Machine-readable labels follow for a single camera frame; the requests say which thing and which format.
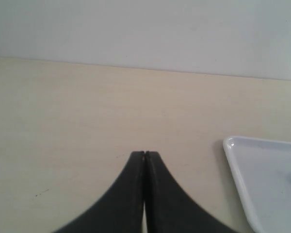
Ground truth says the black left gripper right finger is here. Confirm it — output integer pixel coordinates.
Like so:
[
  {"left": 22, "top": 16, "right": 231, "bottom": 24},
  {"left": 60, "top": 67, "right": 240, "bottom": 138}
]
[{"left": 144, "top": 151, "right": 234, "bottom": 233}]

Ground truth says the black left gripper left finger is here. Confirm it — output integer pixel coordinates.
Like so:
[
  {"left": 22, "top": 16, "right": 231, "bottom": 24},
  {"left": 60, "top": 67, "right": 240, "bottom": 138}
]
[{"left": 56, "top": 151, "right": 145, "bottom": 233}]

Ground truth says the white rectangular plastic tray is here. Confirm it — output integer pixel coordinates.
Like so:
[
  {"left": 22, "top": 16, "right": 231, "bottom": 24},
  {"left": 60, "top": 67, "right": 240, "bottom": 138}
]
[{"left": 223, "top": 136, "right": 291, "bottom": 233}]

